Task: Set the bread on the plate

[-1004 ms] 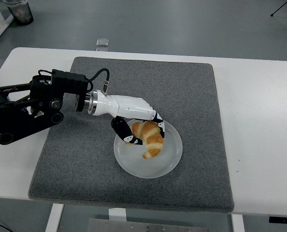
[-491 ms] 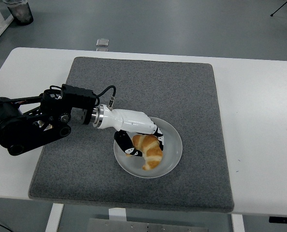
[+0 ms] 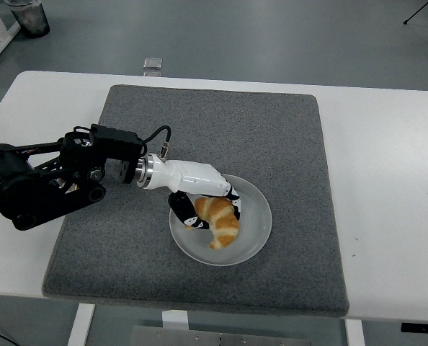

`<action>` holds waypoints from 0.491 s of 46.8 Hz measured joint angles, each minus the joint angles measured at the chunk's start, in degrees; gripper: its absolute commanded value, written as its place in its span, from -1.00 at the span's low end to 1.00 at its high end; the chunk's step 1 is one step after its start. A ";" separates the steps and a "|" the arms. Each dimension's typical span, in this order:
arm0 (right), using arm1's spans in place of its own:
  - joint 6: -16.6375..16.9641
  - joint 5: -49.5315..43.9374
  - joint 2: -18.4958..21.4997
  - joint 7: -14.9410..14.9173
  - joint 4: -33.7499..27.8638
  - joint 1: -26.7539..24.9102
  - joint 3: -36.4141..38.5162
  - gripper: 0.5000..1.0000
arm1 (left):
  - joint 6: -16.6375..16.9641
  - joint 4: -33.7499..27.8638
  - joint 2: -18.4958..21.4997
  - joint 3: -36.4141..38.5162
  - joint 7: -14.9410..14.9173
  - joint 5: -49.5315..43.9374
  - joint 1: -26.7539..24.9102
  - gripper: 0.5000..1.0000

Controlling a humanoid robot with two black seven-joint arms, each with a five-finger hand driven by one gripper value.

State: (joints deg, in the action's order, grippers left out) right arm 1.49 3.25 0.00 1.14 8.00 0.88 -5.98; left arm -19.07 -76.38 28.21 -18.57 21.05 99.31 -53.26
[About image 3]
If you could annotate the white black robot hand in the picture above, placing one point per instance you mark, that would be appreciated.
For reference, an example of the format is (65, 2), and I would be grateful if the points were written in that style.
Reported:
(192, 176)

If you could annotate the golden croissant bread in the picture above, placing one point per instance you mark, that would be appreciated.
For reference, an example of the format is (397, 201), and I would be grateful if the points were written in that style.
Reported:
(223, 223)

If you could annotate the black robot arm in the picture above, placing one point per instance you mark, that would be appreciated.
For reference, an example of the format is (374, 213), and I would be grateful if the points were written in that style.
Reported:
(55, 180)

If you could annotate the light grey round plate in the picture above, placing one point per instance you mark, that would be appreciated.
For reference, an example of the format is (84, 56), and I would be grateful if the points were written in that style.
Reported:
(255, 223)

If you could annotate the grey metal plate with screws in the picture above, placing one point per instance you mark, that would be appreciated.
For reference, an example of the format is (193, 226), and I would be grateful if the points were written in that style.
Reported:
(217, 337)

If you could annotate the grey felt mat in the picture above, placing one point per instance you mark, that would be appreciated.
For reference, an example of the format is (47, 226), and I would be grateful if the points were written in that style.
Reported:
(207, 119)

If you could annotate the clear floor socket cover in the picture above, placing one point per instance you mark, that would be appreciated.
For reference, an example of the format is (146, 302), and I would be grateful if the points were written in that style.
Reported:
(153, 63)
(152, 73)

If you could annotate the white table leg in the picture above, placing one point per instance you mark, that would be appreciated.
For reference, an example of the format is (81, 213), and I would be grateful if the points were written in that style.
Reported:
(354, 333)
(80, 326)

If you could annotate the black waste bin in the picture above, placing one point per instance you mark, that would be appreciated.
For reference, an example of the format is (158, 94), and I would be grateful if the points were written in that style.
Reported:
(32, 19)

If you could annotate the black table control panel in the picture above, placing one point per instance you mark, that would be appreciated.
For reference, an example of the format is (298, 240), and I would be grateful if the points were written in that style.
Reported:
(423, 328)

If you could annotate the black tripod leg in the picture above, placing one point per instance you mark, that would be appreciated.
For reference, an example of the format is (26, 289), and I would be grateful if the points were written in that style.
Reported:
(417, 12)

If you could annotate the white table bracket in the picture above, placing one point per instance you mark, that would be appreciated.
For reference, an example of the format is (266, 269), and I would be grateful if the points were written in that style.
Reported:
(175, 320)

